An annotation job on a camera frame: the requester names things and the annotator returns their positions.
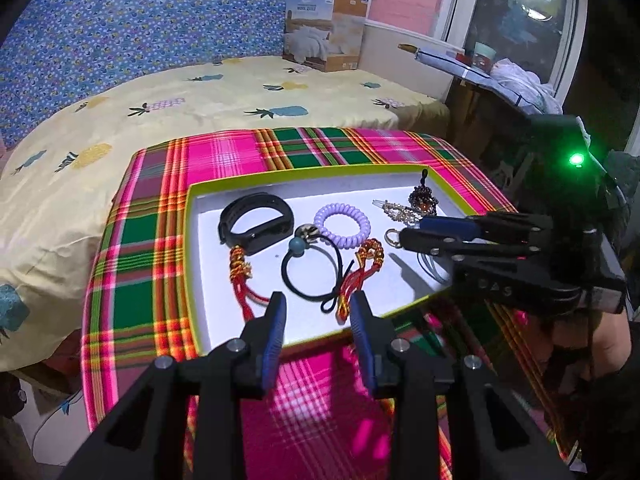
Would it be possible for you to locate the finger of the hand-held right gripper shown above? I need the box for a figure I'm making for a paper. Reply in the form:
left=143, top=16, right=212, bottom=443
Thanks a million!
left=419, top=212, right=554, bottom=242
left=399, top=227, right=546, bottom=264

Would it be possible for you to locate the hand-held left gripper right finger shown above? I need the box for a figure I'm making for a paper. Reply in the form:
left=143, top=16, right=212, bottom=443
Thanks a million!
left=348, top=291, right=577, bottom=480

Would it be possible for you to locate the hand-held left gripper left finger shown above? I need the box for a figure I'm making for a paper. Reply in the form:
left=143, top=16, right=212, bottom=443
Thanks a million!
left=60, top=291, right=289, bottom=480

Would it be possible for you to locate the brown beaded pendant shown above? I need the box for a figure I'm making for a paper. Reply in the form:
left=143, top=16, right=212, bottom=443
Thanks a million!
left=407, top=170, right=442, bottom=217

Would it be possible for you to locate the gold beaded hair clip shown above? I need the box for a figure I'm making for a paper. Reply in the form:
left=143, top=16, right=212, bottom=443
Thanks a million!
left=372, top=198, right=427, bottom=226

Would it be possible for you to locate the clear strap with gold ring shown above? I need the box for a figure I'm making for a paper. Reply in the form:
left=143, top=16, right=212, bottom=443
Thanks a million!
left=383, top=228, right=452, bottom=284

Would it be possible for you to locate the red gold cord bracelet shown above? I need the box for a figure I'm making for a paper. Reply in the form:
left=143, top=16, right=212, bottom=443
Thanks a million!
left=335, top=238, right=385, bottom=324
left=228, top=244, right=274, bottom=322

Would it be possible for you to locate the yellow-green shallow box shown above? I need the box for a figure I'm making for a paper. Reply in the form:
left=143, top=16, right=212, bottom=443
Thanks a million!
left=185, top=164, right=519, bottom=357

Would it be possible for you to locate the black hair tie with bead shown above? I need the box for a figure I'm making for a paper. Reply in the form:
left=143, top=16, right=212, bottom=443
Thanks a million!
left=280, top=225, right=352, bottom=314

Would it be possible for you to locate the black fitness band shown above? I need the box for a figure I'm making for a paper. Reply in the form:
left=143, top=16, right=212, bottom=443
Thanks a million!
left=218, top=192, right=293, bottom=255

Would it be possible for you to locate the lilac spiral hair tie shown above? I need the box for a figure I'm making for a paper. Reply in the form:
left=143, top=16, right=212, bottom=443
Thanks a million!
left=313, top=203, right=371, bottom=250

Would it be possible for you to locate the pink green plaid cloth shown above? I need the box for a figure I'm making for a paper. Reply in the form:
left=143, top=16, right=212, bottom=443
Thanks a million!
left=81, top=127, right=582, bottom=462

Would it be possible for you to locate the white crumpled cloth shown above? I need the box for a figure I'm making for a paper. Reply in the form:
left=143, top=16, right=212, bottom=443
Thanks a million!
left=491, top=57, right=564, bottom=114

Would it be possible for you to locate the ironing board with items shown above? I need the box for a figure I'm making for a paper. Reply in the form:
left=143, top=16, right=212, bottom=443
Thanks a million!
left=399, top=42, right=566, bottom=117

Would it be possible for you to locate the teal and white cup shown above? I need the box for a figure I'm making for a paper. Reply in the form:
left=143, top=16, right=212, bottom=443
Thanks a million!
left=472, top=42, right=497, bottom=69

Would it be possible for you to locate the cardboard quilt box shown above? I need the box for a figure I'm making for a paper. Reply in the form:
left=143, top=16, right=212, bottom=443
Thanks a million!
left=282, top=0, right=374, bottom=72

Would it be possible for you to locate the yellow pineapple print bedsheet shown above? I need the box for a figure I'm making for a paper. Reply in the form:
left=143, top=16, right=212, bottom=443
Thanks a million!
left=0, top=54, right=452, bottom=374

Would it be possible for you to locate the blue floral headboard panel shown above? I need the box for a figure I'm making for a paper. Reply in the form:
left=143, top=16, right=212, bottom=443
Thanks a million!
left=0, top=0, right=327, bottom=150

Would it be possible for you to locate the white window frame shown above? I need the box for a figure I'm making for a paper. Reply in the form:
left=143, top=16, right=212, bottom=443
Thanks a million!
left=442, top=0, right=590, bottom=103

